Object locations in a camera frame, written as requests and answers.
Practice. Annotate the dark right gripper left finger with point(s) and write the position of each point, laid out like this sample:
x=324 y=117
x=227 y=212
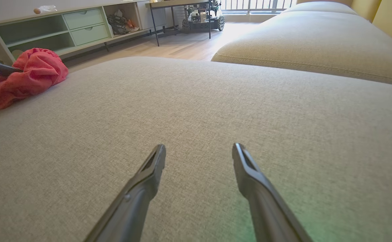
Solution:
x=132 y=215

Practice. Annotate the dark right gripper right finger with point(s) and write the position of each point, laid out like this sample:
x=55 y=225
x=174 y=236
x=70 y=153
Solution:
x=269 y=218

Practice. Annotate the red printed basketball shorts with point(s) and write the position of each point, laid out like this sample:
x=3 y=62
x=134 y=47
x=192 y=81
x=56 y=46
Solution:
x=38 y=72

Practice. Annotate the crumpled clear plastic bag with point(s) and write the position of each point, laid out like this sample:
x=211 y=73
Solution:
x=46 y=9

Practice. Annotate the low white green TV cabinet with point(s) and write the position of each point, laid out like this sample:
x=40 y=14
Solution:
x=85 y=18

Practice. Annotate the clutter pile in cabinet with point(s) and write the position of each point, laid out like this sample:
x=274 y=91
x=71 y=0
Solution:
x=120 y=24

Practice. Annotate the thin-legged beige table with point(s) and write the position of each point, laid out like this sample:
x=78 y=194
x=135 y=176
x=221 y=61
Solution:
x=175 y=3

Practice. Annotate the white wheeled background robot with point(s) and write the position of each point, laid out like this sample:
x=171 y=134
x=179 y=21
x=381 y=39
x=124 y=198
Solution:
x=202 y=23

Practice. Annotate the dark balcony railing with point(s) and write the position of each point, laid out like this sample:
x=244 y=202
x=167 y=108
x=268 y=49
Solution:
x=249 y=11

